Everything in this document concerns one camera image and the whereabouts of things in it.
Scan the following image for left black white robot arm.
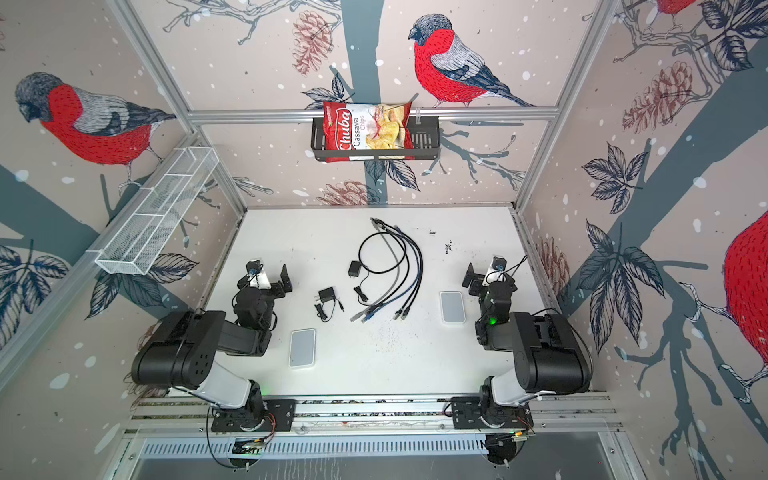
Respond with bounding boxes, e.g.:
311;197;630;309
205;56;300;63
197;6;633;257
130;260;293;422

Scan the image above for dark blue ethernet cable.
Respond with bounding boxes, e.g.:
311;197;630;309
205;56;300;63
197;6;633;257
362;219;421;324

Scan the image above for white wire mesh shelf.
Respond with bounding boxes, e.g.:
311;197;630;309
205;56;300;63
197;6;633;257
95;146;219;275

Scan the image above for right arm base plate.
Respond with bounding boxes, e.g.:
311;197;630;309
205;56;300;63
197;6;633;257
444;395;533;431

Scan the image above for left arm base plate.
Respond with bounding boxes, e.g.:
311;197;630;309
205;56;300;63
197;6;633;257
210;398;297;434

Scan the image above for black power adapter with cord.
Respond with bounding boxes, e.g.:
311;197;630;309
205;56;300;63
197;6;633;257
314;287;345;323

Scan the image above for grey ethernet cable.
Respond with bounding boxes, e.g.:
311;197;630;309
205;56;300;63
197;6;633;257
350;219;404;324

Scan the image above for white network switch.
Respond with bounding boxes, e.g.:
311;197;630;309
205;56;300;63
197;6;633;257
288;328;317;369
439;291;466;325

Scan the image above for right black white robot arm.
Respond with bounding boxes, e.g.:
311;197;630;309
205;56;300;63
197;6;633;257
462;257;593;423

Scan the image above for aluminium mounting rail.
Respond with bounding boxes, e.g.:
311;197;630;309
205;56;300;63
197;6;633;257
125;393;624;436

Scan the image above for black wall basket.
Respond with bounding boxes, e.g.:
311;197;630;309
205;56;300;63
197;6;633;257
310;116;441;163

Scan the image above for red cassava chips bag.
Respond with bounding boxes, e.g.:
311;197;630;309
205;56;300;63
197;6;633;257
323;102;413;163

